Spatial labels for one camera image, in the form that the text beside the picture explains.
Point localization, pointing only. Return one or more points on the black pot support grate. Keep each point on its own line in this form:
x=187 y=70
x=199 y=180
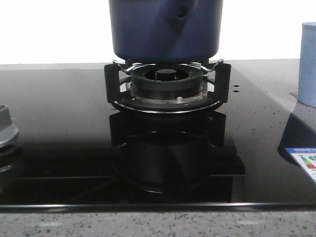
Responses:
x=215 y=89

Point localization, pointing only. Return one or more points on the energy rating label sticker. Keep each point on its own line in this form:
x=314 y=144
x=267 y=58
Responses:
x=306 y=158

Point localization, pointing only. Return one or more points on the light blue ribbed cup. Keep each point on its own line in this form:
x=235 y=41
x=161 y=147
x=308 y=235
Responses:
x=307 y=70

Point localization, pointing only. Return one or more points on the black round gas burner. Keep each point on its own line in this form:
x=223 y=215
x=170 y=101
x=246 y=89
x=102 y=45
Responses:
x=166 y=81

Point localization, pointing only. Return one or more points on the dark blue cooking pot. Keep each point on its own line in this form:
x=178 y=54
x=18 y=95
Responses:
x=165 y=31

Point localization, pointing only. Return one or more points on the black glass gas cooktop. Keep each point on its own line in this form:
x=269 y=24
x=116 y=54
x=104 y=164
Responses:
x=75 y=152

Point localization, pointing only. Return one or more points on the silver stove control knob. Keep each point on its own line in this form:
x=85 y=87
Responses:
x=8 y=131

